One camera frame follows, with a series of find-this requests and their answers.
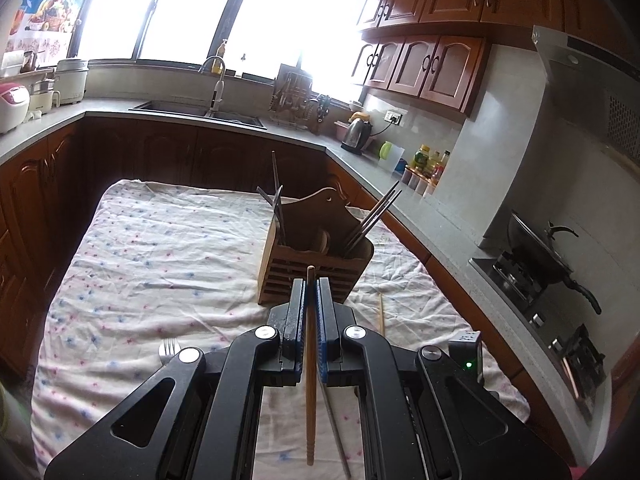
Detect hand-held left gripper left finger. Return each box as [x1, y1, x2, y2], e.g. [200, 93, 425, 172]
[42, 277, 308, 480]

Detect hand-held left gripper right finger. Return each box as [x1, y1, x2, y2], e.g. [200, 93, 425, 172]
[316, 277, 573, 480]

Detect wooden utensil holder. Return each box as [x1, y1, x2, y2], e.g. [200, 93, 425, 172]
[257, 187, 376, 308]

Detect dark brown chopstick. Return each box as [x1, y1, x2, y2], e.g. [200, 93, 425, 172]
[349, 189, 404, 257]

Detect metal chopstick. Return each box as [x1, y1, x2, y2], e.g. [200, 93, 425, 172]
[320, 382, 352, 478]
[344, 180, 402, 256]

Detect gas stove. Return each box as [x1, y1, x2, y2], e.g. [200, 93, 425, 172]
[469, 247, 611, 411]

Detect grey kitchen countertop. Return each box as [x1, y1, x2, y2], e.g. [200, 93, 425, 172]
[0, 95, 616, 466]

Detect black wok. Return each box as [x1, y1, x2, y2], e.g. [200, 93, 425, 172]
[507, 209, 603, 316]

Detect metal fork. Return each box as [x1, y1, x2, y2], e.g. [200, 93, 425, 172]
[157, 337, 182, 366]
[255, 185, 283, 226]

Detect long metal utensil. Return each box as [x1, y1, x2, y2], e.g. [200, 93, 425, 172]
[270, 151, 288, 248]

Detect floral white tablecloth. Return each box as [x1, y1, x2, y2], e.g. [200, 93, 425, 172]
[30, 177, 531, 480]

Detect spice jar rack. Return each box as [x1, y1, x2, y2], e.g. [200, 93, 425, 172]
[400, 166, 432, 197]

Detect sauce bottle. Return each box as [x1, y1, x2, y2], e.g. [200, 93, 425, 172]
[429, 150, 452, 188]

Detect steel electric kettle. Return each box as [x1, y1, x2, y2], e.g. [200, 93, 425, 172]
[340, 112, 375, 156]

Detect wooden lower cabinets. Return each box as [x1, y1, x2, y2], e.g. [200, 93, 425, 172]
[0, 112, 501, 381]

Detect dish drying rack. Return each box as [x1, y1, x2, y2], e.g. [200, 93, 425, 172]
[270, 62, 333, 133]

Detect kitchen faucet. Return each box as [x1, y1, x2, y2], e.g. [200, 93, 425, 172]
[199, 55, 228, 111]

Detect steel sink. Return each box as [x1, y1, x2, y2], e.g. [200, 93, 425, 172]
[129, 100, 268, 132]

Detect steel range hood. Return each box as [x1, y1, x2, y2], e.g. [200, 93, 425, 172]
[530, 24, 640, 161]

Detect kitchen window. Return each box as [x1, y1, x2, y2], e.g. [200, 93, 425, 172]
[75, 0, 381, 106]

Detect white kitchen appliance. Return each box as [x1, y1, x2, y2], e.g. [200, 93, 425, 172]
[27, 77, 56, 116]

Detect white and pink rice cooker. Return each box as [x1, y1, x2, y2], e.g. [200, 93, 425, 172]
[0, 82, 31, 135]

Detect fruit and palm poster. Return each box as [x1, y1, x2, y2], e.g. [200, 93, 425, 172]
[5, 0, 103, 56]

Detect white pitcher green handle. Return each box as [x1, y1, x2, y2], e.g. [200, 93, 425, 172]
[377, 140, 407, 173]

